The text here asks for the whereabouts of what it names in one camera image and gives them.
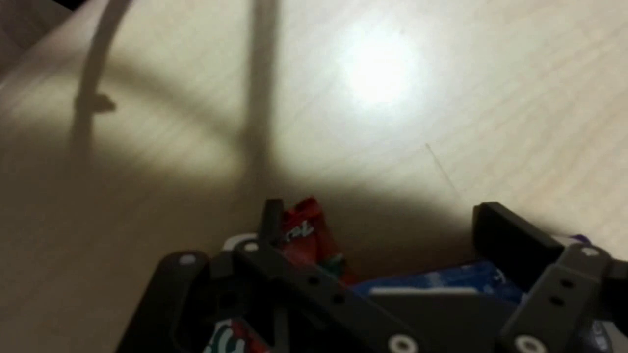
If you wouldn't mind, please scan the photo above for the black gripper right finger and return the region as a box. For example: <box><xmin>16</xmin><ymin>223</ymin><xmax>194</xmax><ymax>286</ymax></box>
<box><xmin>471</xmin><ymin>200</ymin><xmax>628</xmax><ymax>353</ymax></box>

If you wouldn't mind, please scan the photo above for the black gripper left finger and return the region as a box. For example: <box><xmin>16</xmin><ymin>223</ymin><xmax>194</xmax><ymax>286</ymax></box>
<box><xmin>116</xmin><ymin>198</ymin><xmax>420</xmax><ymax>353</ymax></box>

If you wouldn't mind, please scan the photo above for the red candy pack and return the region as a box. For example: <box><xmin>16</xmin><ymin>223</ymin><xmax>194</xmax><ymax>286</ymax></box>
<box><xmin>204</xmin><ymin>194</ymin><xmax>357</xmax><ymax>353</ymax></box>

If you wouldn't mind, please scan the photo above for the blue candy pack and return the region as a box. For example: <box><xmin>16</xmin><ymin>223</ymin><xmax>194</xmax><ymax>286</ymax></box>
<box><xmin>351</xmin><ymin>233</ymin><xmax>628</xmax><ymax>353</ymax></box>

